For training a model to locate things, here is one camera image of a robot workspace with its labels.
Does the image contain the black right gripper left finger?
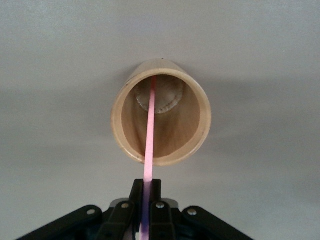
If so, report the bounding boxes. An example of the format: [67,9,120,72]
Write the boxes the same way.
[17,178,145,240]

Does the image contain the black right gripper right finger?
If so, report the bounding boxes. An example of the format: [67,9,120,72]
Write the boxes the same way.
[148,178,253,240]

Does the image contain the pink chopstick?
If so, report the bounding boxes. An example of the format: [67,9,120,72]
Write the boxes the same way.
[139,75,158,240]

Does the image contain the wooden cup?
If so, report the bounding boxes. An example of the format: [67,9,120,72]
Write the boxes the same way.
[110,57,212,167]

